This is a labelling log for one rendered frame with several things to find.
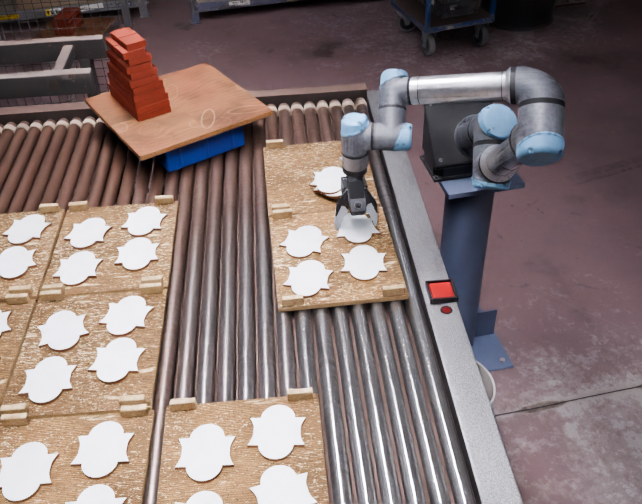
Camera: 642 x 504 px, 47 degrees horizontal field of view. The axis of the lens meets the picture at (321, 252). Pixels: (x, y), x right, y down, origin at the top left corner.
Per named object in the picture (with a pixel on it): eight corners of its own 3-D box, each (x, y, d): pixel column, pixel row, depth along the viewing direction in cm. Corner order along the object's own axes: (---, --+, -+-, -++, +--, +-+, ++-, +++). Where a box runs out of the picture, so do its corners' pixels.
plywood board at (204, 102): (207, 66, 289) (206, 62, 288) (273, 114, 257) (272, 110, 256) (85, 103, 268) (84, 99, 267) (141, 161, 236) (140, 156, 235)
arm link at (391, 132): (413, 106, 196) (372, 106, 198) (411, 147, 195) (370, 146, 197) (412, 115, 204) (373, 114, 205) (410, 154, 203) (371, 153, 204)
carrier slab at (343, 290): (381, 210, 228) (381, 206, 227) (408, 299, 196) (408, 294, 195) (269, 221, 226) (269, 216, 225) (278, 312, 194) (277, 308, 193)
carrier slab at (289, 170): (361, 142, 260) (361, 138, 259) (380, 209, 228) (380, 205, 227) (263, 150, 258) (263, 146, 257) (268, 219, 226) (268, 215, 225)
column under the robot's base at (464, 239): (478, 305, 326) (502, 133, 271) (513, 367, 297) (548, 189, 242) (396, 319, 321) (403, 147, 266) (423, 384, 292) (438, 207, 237)
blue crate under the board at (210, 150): (207, 112, 281) (203, 88, 275) (247, 145, 261) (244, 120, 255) (131, 137, 268) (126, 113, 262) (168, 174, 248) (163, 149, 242)
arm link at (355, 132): (370, 124, 194) (338, 123, 195) (370, 160, 201) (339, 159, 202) (372, 111, 200) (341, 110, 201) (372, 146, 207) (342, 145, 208)
